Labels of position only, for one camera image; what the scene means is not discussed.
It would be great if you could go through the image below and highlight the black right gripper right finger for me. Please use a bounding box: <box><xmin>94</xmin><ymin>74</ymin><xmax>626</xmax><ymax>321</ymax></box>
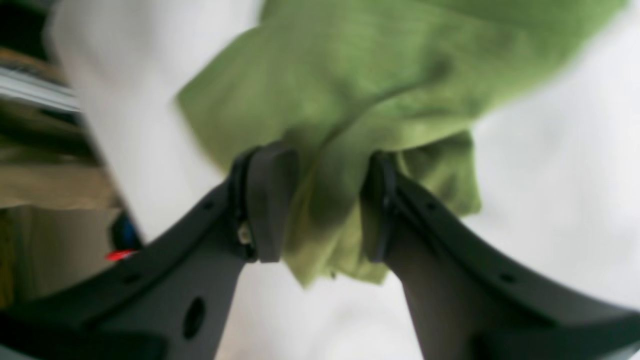
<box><xmin>361</xmin><ymin>152</ymin><xmax>640</xmax><ymax>360</ymax></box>

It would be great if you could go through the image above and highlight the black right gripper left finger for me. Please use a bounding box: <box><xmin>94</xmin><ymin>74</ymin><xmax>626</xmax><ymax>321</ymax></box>
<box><xmin>1</xmin><ymin>143</ymin><xmax>299</xmax><ymax>360</ymax></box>

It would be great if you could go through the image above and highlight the olive green T-shirt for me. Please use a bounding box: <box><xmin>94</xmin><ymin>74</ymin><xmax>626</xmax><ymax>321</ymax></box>
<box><xmin>177</xmin><ymin>0</ymin><xmax>628</xmax><ymax>288</ymax></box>

